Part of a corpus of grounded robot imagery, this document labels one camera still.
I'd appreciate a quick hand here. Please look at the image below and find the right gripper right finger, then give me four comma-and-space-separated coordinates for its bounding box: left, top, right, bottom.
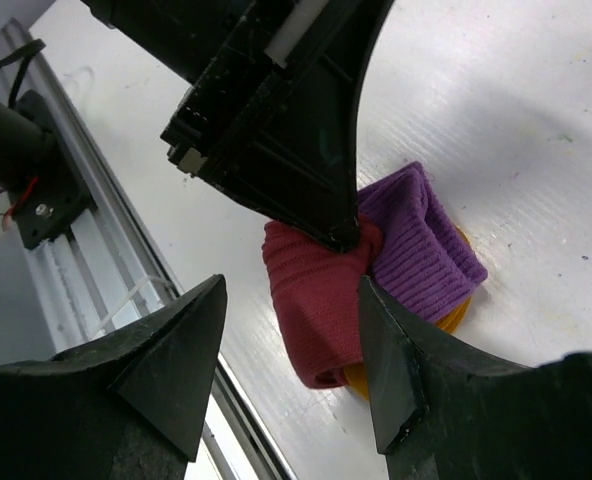
358, 278, 592, 479

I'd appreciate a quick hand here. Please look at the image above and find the maroon purple striped sock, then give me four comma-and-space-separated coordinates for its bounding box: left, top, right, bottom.
262, 162, 488, 398

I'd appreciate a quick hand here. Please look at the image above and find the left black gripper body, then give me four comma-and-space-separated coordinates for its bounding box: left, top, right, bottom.
84, 0, 251, 85

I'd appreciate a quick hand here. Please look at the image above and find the aluminium frame rail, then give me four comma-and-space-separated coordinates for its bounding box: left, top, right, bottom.
0, 17, 297, 480

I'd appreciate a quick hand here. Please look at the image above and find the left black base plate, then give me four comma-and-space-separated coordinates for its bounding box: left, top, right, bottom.
12, 90, 92, 250

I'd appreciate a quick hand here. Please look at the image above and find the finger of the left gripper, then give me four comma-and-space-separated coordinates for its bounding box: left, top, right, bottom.
162, 1, 391, 252

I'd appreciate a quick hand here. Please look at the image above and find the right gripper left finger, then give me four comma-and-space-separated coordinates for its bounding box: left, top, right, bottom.
0, 275, 227, 479

